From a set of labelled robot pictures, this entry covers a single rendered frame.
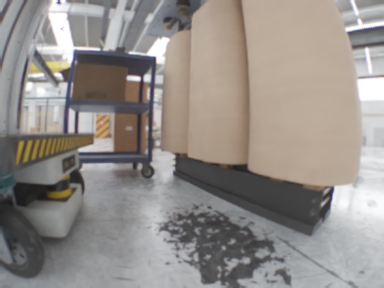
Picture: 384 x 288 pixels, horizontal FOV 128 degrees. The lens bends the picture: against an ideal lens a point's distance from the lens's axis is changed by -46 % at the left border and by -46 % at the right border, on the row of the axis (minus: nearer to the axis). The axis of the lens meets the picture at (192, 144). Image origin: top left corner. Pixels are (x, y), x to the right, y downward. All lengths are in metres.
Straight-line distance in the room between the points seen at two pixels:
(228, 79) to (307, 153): 0.46
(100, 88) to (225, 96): 0.88
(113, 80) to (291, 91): 1.12
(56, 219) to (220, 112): 0.69
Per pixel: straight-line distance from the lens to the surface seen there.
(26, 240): 0.40
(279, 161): 0.51
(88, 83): 1.30
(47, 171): 0.46
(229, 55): 0.80
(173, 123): 1.11
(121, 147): 1.88
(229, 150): 0.72
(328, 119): 0.48
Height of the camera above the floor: 0.32
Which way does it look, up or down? 3 degrees down
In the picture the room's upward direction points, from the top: 2 degrees clockwise
